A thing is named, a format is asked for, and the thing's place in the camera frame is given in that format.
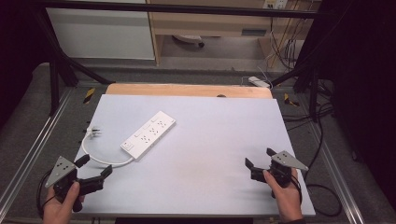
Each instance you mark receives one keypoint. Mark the black metal frame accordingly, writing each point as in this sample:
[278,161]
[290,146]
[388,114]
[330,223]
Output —
[59,62]

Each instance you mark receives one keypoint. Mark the white cabinet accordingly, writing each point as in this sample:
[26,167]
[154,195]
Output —
[99,32]

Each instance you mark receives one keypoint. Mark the person's left hand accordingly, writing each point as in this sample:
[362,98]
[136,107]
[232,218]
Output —
[60,207]

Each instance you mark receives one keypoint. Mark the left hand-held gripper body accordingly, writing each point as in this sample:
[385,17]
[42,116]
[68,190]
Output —
[63,175]

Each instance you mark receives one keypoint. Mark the white power plug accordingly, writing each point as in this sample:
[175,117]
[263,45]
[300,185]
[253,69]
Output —
[93,130]

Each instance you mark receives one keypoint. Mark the white wall socket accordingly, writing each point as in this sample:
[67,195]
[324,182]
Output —
[275,3]

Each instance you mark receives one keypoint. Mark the wooden desk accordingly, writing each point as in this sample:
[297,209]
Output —
[218,21]

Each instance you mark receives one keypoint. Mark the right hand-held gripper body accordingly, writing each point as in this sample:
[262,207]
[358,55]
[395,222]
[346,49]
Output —
[281,168]

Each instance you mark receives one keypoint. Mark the wooden table board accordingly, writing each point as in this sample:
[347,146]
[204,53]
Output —
[186,90]

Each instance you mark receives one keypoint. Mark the white power strip on floor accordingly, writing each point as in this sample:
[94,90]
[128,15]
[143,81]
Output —
[259,82]

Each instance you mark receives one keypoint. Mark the person's right hand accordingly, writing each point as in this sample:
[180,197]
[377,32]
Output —
[285,199]

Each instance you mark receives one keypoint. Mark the chair base with castor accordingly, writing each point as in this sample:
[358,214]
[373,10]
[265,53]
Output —
[190,39]

